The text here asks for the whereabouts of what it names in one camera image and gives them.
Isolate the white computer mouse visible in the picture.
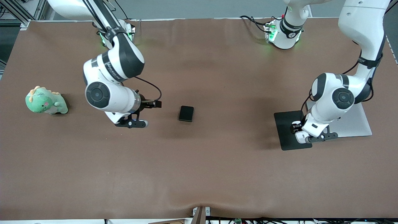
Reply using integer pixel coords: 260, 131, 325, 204
295, 131, 310, 144

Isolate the black phone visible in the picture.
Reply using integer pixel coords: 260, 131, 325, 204
179, 105, 194, 122

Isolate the black mouse pad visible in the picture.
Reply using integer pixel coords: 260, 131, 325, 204
274, 110, 312, 151

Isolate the silver laptop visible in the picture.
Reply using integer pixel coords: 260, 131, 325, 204
306, 101, 373, 138

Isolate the brown table cover mat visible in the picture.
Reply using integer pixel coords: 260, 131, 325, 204
0, 17, 398, 220

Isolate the green dinosaur plush toy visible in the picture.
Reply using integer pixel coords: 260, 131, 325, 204
25, 86, 69, 115

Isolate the black base cable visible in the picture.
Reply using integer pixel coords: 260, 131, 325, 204
113, 0, 130, 21
239, 15, 268, 34

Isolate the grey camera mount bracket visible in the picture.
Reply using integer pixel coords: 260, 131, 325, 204
192, 206, 211, 224

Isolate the aluminium frame profile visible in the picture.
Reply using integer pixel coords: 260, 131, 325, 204
0, 0, 47, 28

